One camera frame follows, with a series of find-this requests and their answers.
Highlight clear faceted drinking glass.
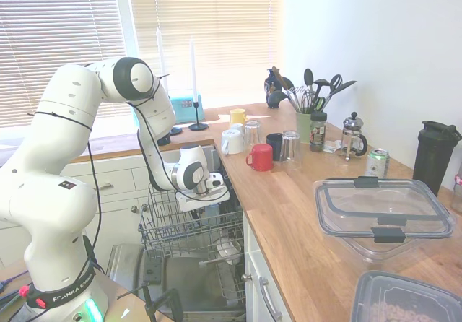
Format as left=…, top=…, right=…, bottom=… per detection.
left=244, top=119, right=261, bottom=156
left=280, top=130, right=302, bottom=171

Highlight black ladle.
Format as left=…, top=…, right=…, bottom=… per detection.
left=268, top=90, right=300, bottom=113

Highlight metal whisk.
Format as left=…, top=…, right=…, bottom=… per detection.
left=287, top=86, right=311, bottom=114

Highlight dark blue painted vase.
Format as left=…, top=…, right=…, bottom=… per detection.
left=265, top=68, right=281, bottom=101

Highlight yellow mug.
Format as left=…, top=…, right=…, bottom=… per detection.
left=230, top=108, right=250, bottom=125

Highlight glass jar red lid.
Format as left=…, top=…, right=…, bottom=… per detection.
left=450, top=173, right=462, bottom=213

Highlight cream window blind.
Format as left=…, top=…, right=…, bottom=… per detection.
left=0, top=0, right=128, bottom=130
left=126, top=0, right=284, bottom=110

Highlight black shaker bottle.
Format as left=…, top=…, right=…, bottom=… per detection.
left=412, top=120, right=462, bottom=197

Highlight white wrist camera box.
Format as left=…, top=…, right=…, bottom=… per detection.
left=206, top=173, right=225, bottom=189

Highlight grey wire dishwasher rack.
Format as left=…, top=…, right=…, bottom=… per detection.
left=138, top=183, right=245, bottom=261

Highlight clear plastic lidded container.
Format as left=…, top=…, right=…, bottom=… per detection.
left=313, top=176, right=456, bottom=264

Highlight red mug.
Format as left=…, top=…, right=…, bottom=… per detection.
left=245, top=143, right=274, bottom=172

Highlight black handled scissors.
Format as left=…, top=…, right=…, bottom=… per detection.
left=326, top=74, right=343, bottom=103

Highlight grey lidded plastic container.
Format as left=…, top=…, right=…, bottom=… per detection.
left=352, top=270, right=462, bottom=322

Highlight lower wire dishwasher rack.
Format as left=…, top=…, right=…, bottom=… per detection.
left=199, top=255, right=248, bottom=303

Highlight white green drink can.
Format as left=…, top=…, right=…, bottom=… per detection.
left=366, top=147, right=391, bottom=178

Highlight cream kitchen cabinet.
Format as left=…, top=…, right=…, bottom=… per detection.
left=242, top=212, right=293, bottom=322
left=0, top=144, right=217, bottom=265

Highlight black printed mug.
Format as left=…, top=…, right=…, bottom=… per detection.
left=266, top=133, right=284, bottom=162

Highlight glass jar black lid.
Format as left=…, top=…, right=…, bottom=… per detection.
left=309, top=111, right=328, bottom=152

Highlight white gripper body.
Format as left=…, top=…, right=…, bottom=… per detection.
left=175, top=183, right=231, bottom=214

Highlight tall white candle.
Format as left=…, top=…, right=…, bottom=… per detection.
left=189, top=37, right=199, bottom=103
left=155, top=27, right=167, bottom=84

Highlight black nylon spatula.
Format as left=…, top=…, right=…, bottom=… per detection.
left=324, top=79, right=358, bottom=110

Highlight blue cable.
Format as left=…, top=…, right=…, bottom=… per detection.
left=0, top=269, right=30, bottom=289

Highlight white mug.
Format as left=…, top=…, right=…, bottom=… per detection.
left=220, top=129, right=246, bottom=156

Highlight teal metal bread box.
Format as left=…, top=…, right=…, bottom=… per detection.
left=169, top=93, right=204, bottom=123

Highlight glass French press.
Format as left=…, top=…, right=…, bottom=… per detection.
left=339, top=111, right=368, bottom=161

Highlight black nylon spoon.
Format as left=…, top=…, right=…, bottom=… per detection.
left=279, top=76, right=300, bottom=103
left=303, top=68, right=315, bottom=113

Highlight built-in dishwasher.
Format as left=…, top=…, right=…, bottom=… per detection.
left=104, top=143, right=250, bottom=322

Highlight wooden spoon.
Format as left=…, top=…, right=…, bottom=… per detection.
left=271, top=66, right=295, bottom=95

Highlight white bowl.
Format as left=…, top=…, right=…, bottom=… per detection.
left=215, top=238, right=242, bottom=266

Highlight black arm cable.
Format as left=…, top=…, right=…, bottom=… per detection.
left=27, top=72, right=232, bottom=276

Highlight pale green utensil pot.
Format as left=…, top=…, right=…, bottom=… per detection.
left=295, top=109, right=315, bottom=144

